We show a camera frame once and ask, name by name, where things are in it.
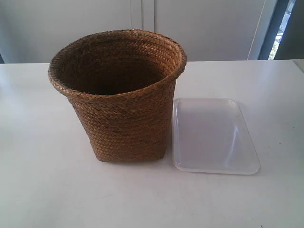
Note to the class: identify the brown woven wicker basket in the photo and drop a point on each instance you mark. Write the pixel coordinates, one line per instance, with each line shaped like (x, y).
(121, 86)

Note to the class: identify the white plastic tray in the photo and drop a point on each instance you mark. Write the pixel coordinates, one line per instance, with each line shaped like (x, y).
(210, 135)

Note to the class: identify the white cabinet doors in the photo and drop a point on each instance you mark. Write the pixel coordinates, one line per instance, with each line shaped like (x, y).
(33, 31)

